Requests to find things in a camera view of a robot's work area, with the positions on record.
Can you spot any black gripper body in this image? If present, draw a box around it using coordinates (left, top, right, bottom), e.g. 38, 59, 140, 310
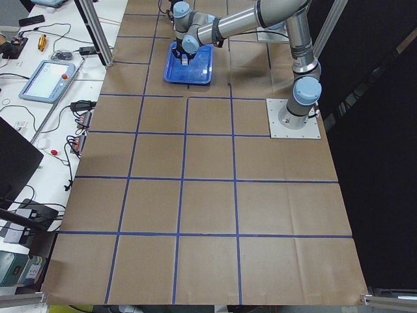
171, 42, 195, 60

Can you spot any white block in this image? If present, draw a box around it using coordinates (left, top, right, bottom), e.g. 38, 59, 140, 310
181, 55, 189, 66

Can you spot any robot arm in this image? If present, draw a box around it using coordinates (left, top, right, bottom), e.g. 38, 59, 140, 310
170, 1, 322, 130

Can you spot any blue plastic tray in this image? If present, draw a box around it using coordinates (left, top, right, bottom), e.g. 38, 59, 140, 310
164, 42, 214, 85

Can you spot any black power adapter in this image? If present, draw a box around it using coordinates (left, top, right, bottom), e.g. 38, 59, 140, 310
79, 46, 97, 55

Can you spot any teach pendant tablet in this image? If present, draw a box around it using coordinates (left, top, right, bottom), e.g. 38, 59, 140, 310
19, 60, 76, 104

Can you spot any brown paper table cover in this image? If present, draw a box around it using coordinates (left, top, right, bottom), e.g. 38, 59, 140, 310
42, 1, 366, 305

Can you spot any black smartphone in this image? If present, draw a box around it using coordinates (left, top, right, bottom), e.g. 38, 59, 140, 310
18, 14, 45, 27

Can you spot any black monitor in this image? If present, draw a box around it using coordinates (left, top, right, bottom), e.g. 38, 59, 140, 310
1, 118, 44, 209

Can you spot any aluminium frame post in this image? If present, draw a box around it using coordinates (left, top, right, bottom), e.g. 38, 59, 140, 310
74, 0, 114, 68

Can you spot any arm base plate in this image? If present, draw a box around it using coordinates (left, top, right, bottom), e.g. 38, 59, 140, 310
257, 27, 289, 44
266, 98, 321, 140

